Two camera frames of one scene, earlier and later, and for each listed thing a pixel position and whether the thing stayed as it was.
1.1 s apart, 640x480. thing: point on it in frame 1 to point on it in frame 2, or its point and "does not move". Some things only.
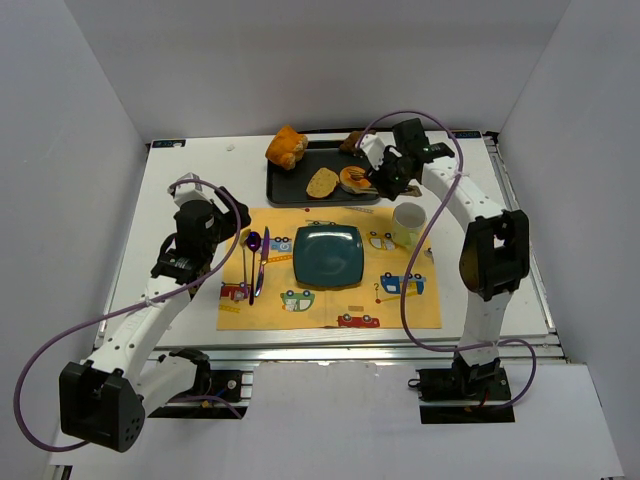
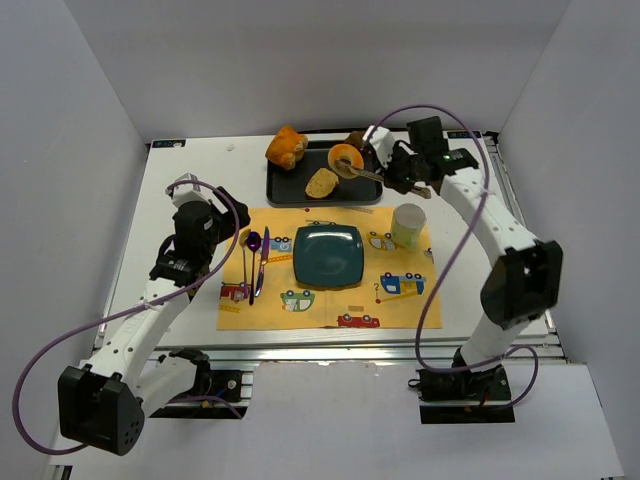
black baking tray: [288, 187] does not move
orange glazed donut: [354, 176] to [347, 152]
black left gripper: [232, 218] does not move
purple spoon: [253, 242] does not move
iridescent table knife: [266, 248] does not move
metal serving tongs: [411, 191] to [345, 170]
